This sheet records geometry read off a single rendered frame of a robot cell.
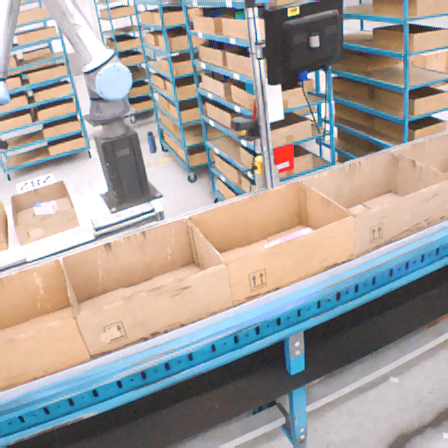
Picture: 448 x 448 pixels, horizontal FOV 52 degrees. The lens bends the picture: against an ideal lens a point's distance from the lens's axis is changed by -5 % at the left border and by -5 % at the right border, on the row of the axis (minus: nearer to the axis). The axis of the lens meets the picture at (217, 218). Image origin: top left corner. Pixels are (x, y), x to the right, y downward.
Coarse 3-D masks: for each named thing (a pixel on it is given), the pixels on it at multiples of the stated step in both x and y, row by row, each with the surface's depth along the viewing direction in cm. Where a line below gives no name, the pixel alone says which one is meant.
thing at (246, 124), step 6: (234, 120) 207; (240, 120) 206; (246, 120) 206; (252, 120) 207; (234, 126) 206; (240, 126) 206; (246, 126) 207; (252, 126) 208; (246, 132) 211; (252, 132) 211
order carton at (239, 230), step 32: (288, 192) 155; (224, 224) 150; (256, 224) 155; (288, 224) 160; (320, 224) 150; (352, 224) 132; (224, 256) 152; (256, 256) 123; (288, 256) 127; (320, 256) 132; (352, 256) 137; (256, 288) 127
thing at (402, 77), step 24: (360, 0) 339; (360, 24) 348; (408, 24) 249; (360, 48) 293; (384, 48) 281; (408, 48) 256; (432, 48) 268; (336, 72) 325; (360, 72) 314; (384, 72) 307; (408, 72) 263; (432, 72) 295; (336, 96) 339; (336, 120) 354; (408, 120) 279; (336, 144) 365; (384, 144) 303
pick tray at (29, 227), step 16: (32, 192) 236; (48, 192) 240; (64, 192) 243; (16, 208) 236; (32, 208) 238; (64, 208) 232; (16, 224) 215; (32, 224) 204; (48, 224) 207; (64, 224) 211; (32, 240) 207
